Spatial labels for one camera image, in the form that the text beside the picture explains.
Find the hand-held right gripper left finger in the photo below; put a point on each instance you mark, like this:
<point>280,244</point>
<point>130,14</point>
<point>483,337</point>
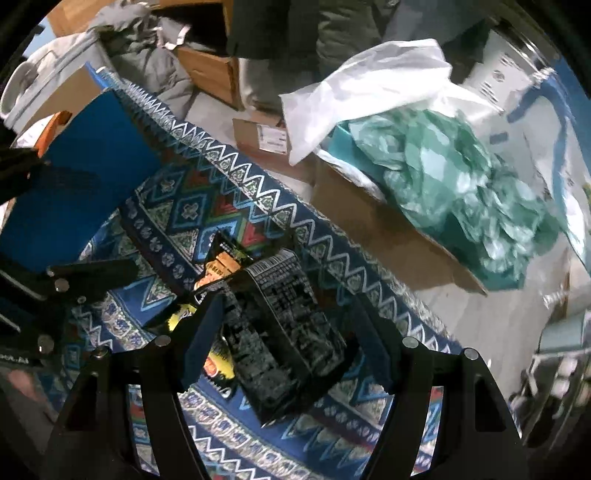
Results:
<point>203,341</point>

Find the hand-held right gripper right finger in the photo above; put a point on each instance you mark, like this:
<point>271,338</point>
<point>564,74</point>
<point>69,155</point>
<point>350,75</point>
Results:
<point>376,341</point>

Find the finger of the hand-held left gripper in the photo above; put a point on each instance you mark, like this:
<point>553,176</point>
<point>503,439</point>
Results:
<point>92,277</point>
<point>27,168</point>

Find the blue cardboard box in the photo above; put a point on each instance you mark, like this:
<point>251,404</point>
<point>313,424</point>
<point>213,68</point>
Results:
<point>92,147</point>

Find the black white-print snack bag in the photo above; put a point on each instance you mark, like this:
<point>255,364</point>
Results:
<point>286,332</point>

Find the orange plastic item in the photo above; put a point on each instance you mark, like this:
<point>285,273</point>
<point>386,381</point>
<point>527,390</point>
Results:
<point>53,131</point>

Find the black orange snack packet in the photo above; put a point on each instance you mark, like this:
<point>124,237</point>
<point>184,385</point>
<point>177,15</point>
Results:
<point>221,265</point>

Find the white appliance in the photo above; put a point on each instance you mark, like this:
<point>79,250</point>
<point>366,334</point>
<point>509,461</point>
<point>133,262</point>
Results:
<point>32,87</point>

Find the teal lined cardboard box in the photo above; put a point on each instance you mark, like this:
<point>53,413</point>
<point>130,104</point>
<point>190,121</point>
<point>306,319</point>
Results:
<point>378,221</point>

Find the patterned blue tablecloth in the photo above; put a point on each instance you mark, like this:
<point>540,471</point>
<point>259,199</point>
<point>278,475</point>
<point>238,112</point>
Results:
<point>286,221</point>

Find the grey clothing pile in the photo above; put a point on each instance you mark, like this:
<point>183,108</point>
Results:
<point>147,60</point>

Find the teal green bag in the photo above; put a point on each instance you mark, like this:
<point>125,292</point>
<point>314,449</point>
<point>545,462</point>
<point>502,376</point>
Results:
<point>452,184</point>

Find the wooden cabinet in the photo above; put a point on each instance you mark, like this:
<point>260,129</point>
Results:
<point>207,69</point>

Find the small labelled cardboard box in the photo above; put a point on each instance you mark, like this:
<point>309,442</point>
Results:
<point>272,143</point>

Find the white plastic bag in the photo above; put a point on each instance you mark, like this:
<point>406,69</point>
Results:
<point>378,78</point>

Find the dark jacket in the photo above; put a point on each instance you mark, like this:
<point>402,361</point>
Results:
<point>272,27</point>

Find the white printed carton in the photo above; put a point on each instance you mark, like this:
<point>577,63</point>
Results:
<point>503,69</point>

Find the olive green jacket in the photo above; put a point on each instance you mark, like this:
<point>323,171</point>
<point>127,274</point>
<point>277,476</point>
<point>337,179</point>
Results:
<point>355,32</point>

